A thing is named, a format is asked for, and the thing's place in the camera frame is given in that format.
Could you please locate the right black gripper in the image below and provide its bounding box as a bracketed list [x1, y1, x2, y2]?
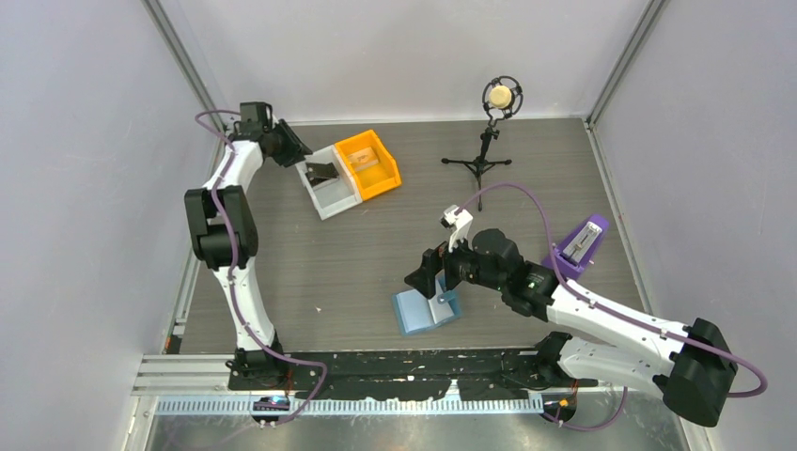
[405, 225, 507, 300]

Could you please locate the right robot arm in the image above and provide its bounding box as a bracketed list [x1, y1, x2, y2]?
[404, 228, 738, 428]

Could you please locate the card in orange bin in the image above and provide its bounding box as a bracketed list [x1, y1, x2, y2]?
[348, 147, 380, 173]

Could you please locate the orange plastic bin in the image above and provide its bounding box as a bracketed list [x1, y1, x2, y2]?
[335, 130, 402, 201]

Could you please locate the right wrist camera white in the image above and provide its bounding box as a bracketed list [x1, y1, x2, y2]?
[441, 205, 473, 253]

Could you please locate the black tripod mic stand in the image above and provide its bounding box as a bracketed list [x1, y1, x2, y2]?
[441, 119, 513, 191]

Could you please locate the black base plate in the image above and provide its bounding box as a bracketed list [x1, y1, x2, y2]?
[226, 348, 597, 401]

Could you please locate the microphone with shock mount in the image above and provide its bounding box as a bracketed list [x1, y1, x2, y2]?
[482, 75, 524, 122]

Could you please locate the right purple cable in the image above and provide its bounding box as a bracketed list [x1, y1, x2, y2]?
[457, 181, 768, 433]

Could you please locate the purple metronome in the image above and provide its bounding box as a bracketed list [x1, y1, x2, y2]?
[541, 214, 610, 280]

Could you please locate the white plastic bin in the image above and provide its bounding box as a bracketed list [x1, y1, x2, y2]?
[295, 145, 363, 221]

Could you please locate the blue card holder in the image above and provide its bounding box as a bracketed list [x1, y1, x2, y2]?
[392, 276, 461, 336]

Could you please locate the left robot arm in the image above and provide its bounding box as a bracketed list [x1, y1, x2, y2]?
[183, 101, 309, 389]

